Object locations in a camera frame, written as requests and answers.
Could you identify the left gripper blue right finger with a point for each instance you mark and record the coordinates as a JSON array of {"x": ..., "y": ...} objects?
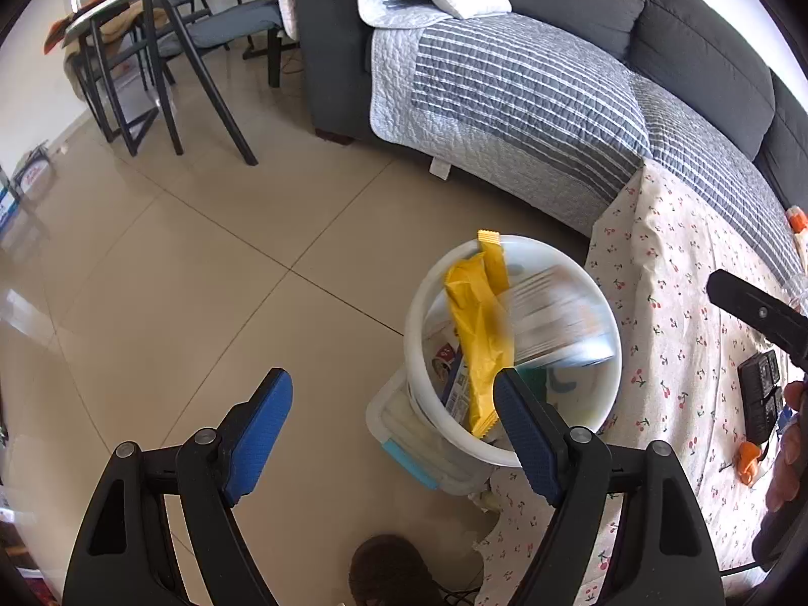
[{"x": 662, "y": 552}]

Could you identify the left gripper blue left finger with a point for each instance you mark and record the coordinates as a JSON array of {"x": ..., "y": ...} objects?
[{"x": 124, "y": 553}]

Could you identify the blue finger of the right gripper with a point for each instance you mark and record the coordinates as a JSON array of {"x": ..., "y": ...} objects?
[{"x": 774, "y": 319}]

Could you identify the orange tangerine with stem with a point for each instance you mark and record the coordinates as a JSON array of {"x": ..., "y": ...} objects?
[{"x": 746, "y": 462}]

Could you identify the yellow green sponge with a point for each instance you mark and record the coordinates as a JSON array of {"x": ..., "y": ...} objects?
[{"x": 536, "y": 380}]

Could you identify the white nut snack packet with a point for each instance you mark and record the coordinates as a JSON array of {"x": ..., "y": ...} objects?
[{"x": 440, "y": 364}]

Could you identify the yellow snack bag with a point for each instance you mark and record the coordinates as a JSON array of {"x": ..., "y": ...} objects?
[{"x": 474, "y": 287}]

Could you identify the blue tissue box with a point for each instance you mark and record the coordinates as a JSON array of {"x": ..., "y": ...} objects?
[{"x": 555, "y": 320}]

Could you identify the blue cracker box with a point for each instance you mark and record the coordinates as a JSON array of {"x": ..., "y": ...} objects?
[{"x": 456, "y": 395}]

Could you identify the white plastic trash bin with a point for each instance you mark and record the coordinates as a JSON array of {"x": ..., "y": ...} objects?
[{"x": 583, "y": 396}]

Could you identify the person right hand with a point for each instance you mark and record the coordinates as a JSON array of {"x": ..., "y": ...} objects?
[{"x": 785, "y": 483}]

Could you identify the black plastic food tray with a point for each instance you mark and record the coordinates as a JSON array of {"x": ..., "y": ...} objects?
[{"x": 762, "y": 401}]

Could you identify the bag of snacks on sofa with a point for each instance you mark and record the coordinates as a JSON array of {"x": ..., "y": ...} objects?
[{"x": 797, "y": 219}]

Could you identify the clear plastic storage box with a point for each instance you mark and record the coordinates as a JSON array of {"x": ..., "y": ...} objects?
[{"x": 400, "y": 427}]

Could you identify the dark grey sofa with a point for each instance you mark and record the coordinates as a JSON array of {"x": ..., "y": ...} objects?
[{"x": 726, "y": 58}]

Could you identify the grey striped quilt cover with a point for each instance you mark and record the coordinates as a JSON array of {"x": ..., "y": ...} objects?
[{"x": 550, "y": 118}]

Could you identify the grey folding chair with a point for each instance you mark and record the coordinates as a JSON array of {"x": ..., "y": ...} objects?
[{"x": 169, "y": 34}]

